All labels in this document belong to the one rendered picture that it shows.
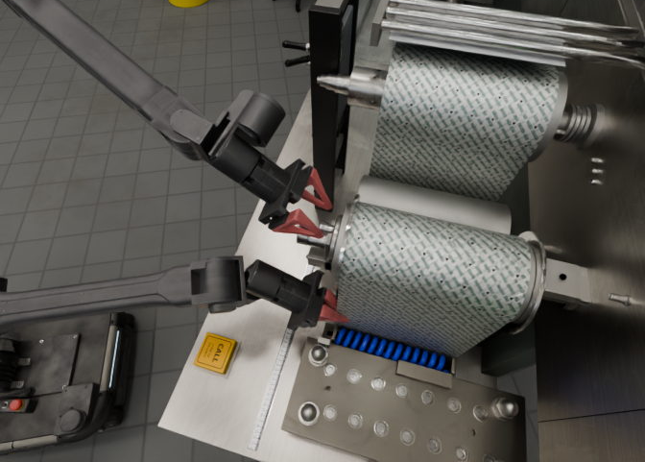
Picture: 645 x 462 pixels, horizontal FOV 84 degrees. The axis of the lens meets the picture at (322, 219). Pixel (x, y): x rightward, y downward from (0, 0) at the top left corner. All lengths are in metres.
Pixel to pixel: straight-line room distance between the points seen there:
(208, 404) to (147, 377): 1.07
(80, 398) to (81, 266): 0.81
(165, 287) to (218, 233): 1.50
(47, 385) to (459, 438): 1.49
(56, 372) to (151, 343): 0.38
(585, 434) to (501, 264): 0.21
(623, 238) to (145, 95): 0.64
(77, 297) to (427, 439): 0.60
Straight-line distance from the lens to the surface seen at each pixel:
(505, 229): 0.65
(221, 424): 0.86
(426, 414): 0.73
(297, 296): 0.62
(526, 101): 0.60
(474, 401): 0.75
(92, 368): 1.76
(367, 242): 0.49
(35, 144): 3.06
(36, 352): 1.88
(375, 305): 0.59
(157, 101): 0.57
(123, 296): 0.62
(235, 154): 0.52
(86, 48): 0.67
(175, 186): 2.36
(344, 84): 0.64
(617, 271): 0.55
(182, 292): 0.59
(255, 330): 0.87
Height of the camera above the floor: 1.73
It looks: 58 degrees down
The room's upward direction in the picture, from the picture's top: straight up
